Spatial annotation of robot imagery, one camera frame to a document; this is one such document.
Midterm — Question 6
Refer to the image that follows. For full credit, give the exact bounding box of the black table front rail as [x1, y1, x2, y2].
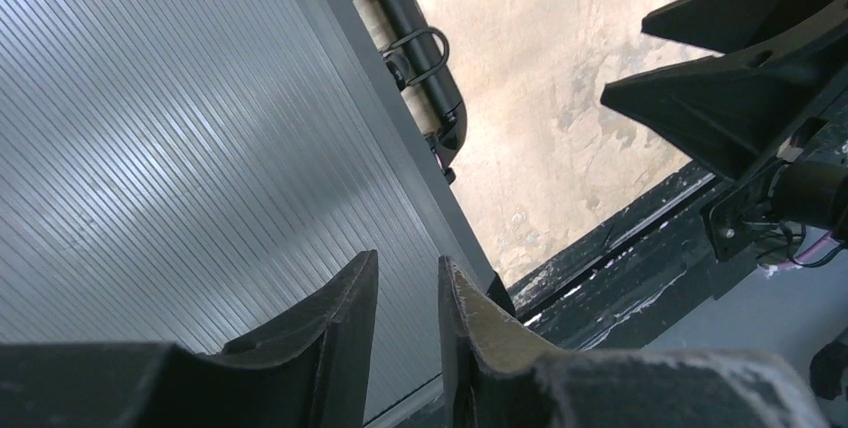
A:
[487, 163, 753, 349]

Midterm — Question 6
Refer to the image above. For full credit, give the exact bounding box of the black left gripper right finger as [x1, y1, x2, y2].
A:
[438, 256, 827, 427]

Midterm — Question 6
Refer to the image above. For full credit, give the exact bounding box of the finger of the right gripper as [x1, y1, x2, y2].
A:
[641, 0, 835, 54]
[601, 20, 847, 181]

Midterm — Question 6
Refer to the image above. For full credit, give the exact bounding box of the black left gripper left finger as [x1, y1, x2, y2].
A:
[1, 251, 378, 427]

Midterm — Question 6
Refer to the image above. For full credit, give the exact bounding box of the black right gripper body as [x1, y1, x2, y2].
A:
[702, 92, 847, 263]

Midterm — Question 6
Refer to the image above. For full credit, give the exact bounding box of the black poker set case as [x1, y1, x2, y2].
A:
[1, 0, 494, 427]

